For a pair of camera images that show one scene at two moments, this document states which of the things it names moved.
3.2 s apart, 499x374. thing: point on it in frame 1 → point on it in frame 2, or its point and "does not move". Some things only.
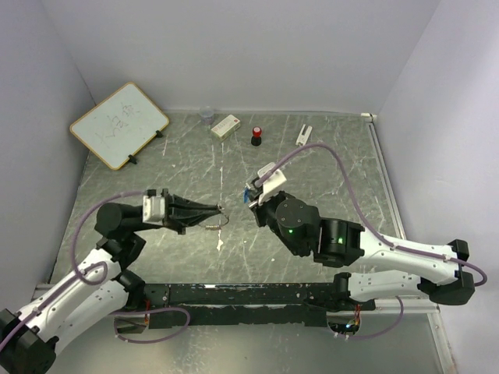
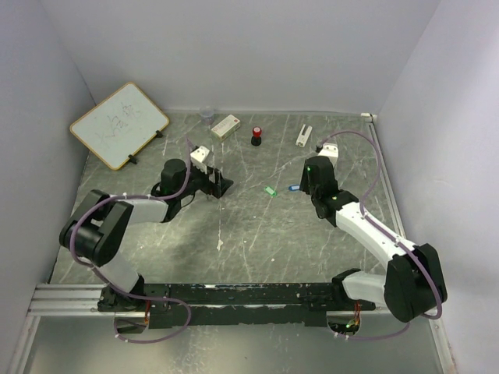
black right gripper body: x=265 y=214 → x=306 y=187
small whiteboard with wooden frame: x=119 y=126 does not move
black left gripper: x=180 y=213 → x=217 y=188
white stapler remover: x=302 y=139 does not move
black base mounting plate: x=172 y=306 does not move
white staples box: x=227 y=127 does not move
